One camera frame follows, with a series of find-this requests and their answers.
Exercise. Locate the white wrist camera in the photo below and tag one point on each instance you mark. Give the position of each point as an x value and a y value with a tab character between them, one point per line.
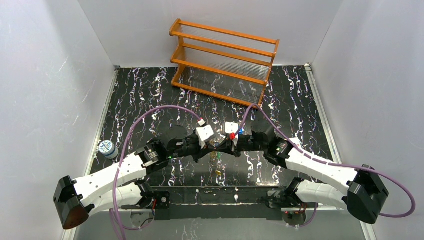
204	132
232	130

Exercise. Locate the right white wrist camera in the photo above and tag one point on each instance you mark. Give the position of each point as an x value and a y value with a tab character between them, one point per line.
232	130

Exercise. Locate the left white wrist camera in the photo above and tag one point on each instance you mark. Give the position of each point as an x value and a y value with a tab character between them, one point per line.
204	132

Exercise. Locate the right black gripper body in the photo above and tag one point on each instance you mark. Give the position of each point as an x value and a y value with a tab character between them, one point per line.
236	145

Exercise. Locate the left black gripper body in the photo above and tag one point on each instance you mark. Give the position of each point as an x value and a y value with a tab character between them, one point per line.
205	145

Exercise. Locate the blue white round tin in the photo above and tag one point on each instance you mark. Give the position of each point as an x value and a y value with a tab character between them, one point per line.
108	149

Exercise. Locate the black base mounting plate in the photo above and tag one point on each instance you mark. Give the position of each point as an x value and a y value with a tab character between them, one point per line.
223	202

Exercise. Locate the silver metal keyring plate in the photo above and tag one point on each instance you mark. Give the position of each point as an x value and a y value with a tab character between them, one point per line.
215	144

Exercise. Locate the orange wooden rack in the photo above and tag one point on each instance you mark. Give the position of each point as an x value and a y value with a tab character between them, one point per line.
221	63

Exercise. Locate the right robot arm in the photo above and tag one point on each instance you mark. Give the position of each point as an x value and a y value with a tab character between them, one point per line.
359	190

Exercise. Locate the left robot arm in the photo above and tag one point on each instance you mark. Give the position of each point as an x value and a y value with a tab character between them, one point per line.
121	184

